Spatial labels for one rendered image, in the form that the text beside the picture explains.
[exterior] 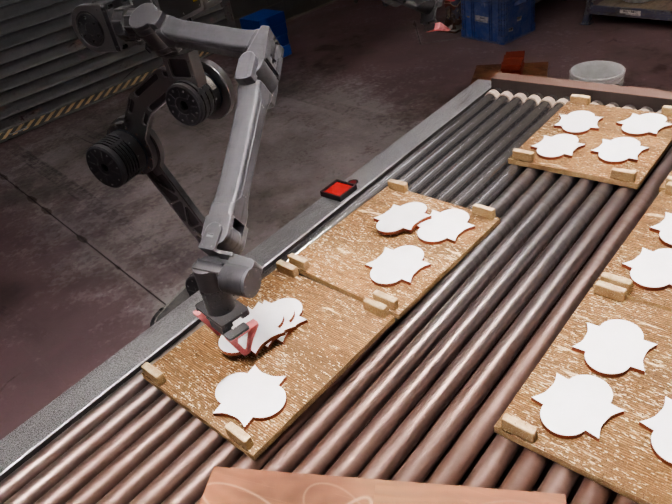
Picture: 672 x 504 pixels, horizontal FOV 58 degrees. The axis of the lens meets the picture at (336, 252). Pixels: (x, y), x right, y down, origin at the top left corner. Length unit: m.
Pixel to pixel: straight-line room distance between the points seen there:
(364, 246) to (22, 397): 1.92
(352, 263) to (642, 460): 0.73
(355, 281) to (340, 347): 0.21
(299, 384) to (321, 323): 0.17
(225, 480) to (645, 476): 0.62
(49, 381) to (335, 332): 1.93
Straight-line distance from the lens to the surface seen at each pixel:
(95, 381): 1.42
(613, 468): 1.07
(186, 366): 1.32
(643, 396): 1.17
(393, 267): 1.40
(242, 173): 1.22
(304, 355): 1.25
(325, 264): 1.46
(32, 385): 3.05
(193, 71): 1.99
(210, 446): 1.19
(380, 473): 1.08
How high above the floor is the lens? 1.80
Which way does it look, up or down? 35 degrees down
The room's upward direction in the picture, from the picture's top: 12 degrees counter-clockwise
